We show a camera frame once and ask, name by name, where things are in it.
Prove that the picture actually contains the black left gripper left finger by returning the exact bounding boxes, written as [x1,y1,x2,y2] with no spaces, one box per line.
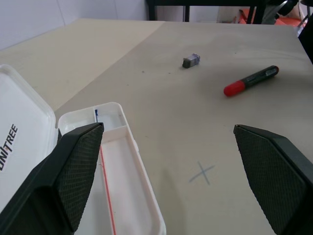
[0,122,104,235]

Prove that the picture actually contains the black metal table frame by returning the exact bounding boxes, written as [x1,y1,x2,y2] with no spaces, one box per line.
[146,0,268,24]

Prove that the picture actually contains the black marker with red cap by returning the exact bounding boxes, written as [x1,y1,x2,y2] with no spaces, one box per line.
[223,65,280,97]

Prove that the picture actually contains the grey eraser with purple sleeve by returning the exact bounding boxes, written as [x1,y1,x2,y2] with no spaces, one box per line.
[182,52,201,69]

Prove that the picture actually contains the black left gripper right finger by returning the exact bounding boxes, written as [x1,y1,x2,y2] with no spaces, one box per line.
[233,124,313,235]

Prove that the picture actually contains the white plastic Unitree pencil case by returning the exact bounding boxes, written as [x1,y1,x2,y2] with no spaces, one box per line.
[0,64,167,235]

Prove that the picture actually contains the dark figure beside table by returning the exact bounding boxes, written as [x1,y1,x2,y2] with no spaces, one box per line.
[296,13,313,72]

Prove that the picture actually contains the orange background object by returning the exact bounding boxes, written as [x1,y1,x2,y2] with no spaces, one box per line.
[238,8,313,28]

